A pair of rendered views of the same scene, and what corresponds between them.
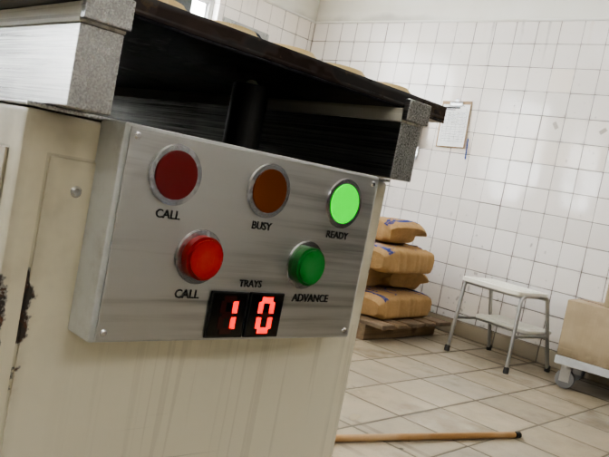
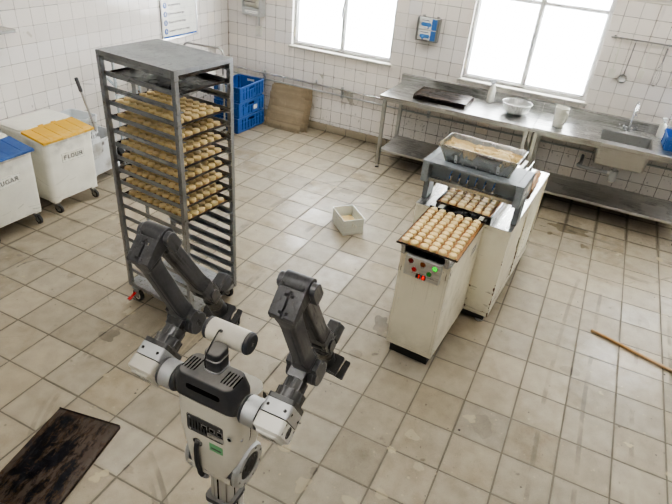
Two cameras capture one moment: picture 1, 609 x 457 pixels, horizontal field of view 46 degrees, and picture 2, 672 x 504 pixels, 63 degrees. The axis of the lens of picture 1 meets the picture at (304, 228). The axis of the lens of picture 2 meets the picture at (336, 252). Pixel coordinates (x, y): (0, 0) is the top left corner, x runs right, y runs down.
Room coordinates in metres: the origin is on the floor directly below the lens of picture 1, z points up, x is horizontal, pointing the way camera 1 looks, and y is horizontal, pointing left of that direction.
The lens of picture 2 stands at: (-0.94, -2.52, 2.65)
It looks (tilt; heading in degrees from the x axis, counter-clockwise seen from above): 32 degrees down; 71
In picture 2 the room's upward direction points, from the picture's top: 6 degrees clockwise
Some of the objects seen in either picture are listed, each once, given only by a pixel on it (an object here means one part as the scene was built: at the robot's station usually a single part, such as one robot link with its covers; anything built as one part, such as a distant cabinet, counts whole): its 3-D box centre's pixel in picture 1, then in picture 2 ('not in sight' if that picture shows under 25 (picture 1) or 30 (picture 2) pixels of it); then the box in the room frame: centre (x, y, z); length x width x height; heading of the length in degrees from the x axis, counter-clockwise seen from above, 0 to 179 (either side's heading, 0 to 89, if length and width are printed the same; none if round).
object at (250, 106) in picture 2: not in sight; (239, 103); (0.02, 4.82, 0.30); 0.60 x 0.40 x 0.20; 48
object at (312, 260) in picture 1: (305, 265); not in sight; (0.55, -0.01, 0.76); 0.03 x 0.02 x 0.03; 134
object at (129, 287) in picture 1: (244, 244); (422, 269); (0.53, 0.04, 0.77); 0.24 x 0.04 x 0.14; 134
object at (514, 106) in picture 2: not in sight; (516, 107); (2.74, 2.60, 0.94); 0.33 x 0.33 x 0.12
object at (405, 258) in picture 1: (384, 254); not in sight; (4.39, -0.52, 0.47); 0.72 x 0.42 x 0.17; 143
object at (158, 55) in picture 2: not in sight; (175, 188); (-0.91, 1.03, 0.93); 0.64 x 0.51 x 1.78; 132
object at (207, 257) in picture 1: (199, 257); not in sight; (0.48, 0.07, 0.76); 0.03 x 0.02 x 0.03; 134
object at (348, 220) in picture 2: not in sight; (347, 220); (0.67, 1.91, 0.08); 0.30 x 0.22 x 0.16; 95
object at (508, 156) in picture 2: not in sight; (482, 153); (1.15, 0.64, 1.28); 0.54 x 0.27 x 0.06; 134
